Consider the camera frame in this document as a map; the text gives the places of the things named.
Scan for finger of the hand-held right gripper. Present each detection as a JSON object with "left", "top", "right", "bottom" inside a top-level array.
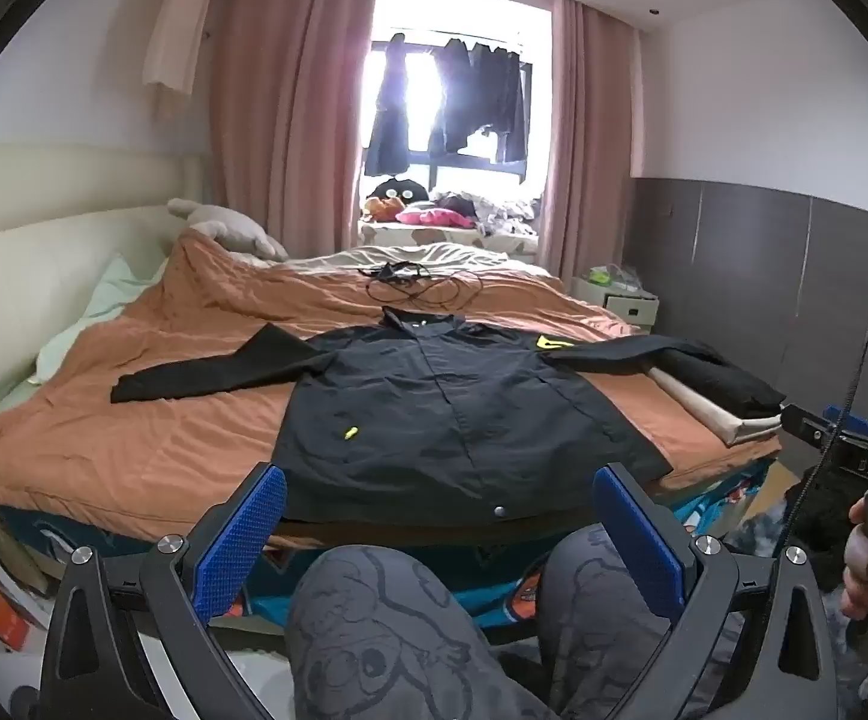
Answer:
[
  {"left": 779, "top": 403, "right": 846, "bottom": 447},
  {"left": 824, "top": 405, "right": 868, "bottom": 442}
]

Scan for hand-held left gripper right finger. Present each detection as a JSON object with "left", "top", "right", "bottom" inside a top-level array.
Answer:
[{"left": 593, "top": 463, "right": 840, "bottom": 720}]

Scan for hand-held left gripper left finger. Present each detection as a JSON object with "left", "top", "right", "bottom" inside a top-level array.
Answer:
[{"left": 38, "top": 463, "right": 289, "bottom": 720}]

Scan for black jacket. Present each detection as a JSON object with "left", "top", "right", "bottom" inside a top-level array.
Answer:
[{"left": 110, "top": 306, "right": 727, "bottom": 524}]

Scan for folded black clothes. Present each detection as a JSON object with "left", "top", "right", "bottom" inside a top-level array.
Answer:
[{"left": 662, "top": 349, "right": 787, "bottom": 417}]

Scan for folded beige clothes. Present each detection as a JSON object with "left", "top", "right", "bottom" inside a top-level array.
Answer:
[{"left": 647, "top": 367, "right": 783, "bottom": 445}]

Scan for pile of patterned clothes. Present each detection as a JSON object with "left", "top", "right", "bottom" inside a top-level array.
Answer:
[{"left": 434, "top": 191, "right": 543, "bottom": 237}]

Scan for teal printed bed sheet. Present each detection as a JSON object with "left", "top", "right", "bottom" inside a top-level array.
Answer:
[{"left": 0, "top": 457, "right": 772, "bottom": 627}]

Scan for orange blanket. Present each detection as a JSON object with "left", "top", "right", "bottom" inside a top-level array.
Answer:
[{"left": 0, "top": 229, "right": 783, "bottom": 541}]

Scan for white nightstand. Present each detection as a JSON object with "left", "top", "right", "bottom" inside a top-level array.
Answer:
[{"left": 572, "top": 274, "right": 660, "bottom": 335}]

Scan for light green pillow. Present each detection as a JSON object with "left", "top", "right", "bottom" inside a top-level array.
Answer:
[{"left": 32, "top": 255, "right": 172, "bottom": 383}]

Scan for grey plush toy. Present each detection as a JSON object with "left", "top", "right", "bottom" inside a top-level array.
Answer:
[{"left": 167, "top": 197, "right": 290, "bottom": 262}]

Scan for cream blanket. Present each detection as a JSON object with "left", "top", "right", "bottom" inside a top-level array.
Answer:
[{"left": 284, "top": 244, "right": 555, "bottom": 280}]

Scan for pink curtain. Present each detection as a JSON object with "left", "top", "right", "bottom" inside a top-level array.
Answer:
[
  {"left": 205, "top": 0, "right": 382, "bottom": 260},
  {"left": 539, "top": 0, "right": 641, "bottom": 293}
]

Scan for cream bed headboard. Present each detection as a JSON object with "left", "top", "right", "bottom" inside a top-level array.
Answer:
[{"left": 0, "top": 144, "right": 206, "bottom": 440}]

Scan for cream window seat cushion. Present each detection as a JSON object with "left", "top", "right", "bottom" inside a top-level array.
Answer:
[{"left": 359, "top": 221, "right": 540, "bottom": 263}]

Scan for pink plush toy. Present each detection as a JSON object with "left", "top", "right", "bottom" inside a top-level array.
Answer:
[{"left": 396, "top": 204, "right": 472, "bottom": 228}]

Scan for black plush toy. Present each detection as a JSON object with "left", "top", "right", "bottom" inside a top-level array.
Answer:
[{"left": 370, "top": 176, "right": 429, "bottom": 205}]

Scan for dark hanging jacket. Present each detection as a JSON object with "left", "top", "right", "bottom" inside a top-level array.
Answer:
[{"left": 365, "top": 34, "right": 414, "bottom": 177}]

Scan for dark hanging garments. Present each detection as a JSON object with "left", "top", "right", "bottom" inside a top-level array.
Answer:
[{"left": 430, "top": 36, "right": 531, "bottom": 164}]

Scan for cream hanging cloth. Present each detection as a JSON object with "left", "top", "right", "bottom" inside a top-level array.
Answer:
[{"left": 141, "top": 0, "right": 214, "bottom": 117}]

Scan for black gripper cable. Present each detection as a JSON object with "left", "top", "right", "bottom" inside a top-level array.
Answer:
[{"left": 786, "top": 306, "right": 868, "bottom": 541}]

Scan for black cables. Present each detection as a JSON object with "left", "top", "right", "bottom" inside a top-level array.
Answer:
[{"left": 359, "top": 261, "right": 483, "bottom": 312}]

